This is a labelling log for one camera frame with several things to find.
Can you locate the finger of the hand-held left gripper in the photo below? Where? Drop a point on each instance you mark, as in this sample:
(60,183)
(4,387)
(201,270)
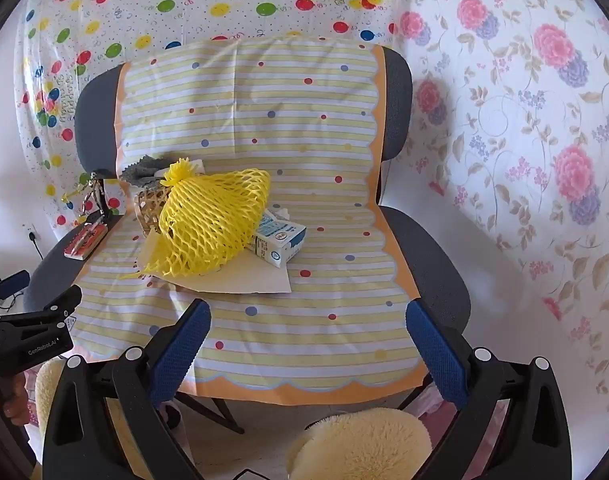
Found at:
(12,282)
(54,307)

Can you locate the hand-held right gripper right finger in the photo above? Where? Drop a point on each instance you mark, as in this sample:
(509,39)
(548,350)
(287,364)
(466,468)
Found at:
(434,350)

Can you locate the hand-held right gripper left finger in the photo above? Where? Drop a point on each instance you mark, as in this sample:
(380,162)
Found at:
(182,350)

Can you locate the person's left hand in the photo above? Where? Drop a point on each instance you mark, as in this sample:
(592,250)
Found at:
(15,405)

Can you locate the yellow fluffy clothing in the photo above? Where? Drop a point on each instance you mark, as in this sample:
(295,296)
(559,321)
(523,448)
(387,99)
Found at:
(49,390)

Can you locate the pink cloth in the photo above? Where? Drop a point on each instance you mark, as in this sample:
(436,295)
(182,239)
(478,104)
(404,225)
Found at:
(434,402)

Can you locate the red patterned box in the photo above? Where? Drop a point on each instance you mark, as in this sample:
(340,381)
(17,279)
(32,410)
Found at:
(87,240)

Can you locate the grey office chair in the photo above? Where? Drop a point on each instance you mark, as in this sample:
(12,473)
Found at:
(437,270)

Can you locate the cream paper sheet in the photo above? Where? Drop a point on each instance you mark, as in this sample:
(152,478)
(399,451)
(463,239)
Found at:
(244,280)

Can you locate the yellow fluffy stool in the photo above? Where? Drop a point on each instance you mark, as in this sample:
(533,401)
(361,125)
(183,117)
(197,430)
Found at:
(359,445)

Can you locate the gold figurine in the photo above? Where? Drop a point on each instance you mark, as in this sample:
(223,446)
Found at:
(97,192)

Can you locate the dotted gift box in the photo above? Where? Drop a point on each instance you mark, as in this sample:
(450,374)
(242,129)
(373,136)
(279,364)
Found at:
(113,197)

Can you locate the yellow foam net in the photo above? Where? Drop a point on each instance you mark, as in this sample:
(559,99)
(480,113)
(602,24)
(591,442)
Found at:
(209,220)

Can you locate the small woven basket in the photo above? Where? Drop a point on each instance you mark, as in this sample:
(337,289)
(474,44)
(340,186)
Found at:
(147,210)

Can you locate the blue white milk carton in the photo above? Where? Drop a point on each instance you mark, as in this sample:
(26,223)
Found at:
(279,240)

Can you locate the grey cloth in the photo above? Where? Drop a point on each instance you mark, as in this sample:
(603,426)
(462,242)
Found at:
(139,172)

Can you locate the floral print cloth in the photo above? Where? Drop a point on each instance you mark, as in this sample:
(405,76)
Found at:
(534,135)

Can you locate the yellow striped dotted cloth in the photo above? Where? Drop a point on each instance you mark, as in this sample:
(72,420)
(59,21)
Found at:
(294,125)

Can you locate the white wall outlet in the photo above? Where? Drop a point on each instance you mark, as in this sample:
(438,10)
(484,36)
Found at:
(30,232)

